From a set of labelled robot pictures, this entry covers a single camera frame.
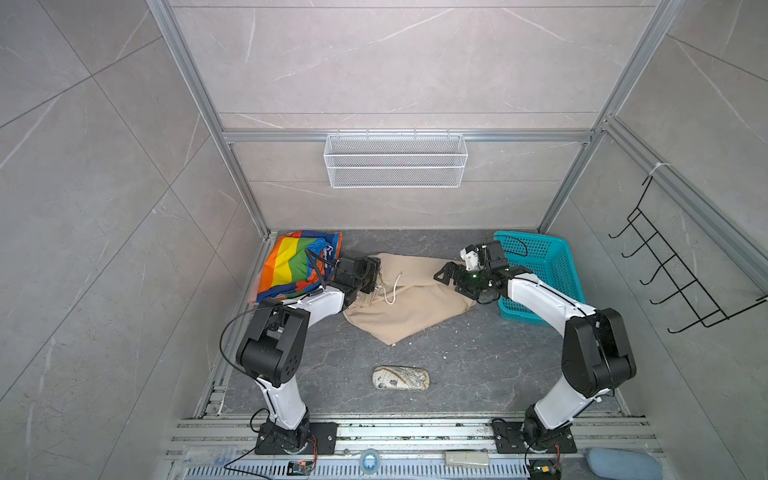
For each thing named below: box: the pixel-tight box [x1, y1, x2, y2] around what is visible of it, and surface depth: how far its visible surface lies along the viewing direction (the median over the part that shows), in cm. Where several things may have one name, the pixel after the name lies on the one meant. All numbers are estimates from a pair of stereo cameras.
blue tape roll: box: [359, 448, 380, 475], surface depth 72 cm
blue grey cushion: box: [585, 448, 663, 480], surface depth 70 cm
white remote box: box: [444, 451, 489, 466], surface depth 69 cm
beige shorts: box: [342, 253, 477, 346], surface depth 98 cm
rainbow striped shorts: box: [257, 230, 342, 303], surface depth 102 cm
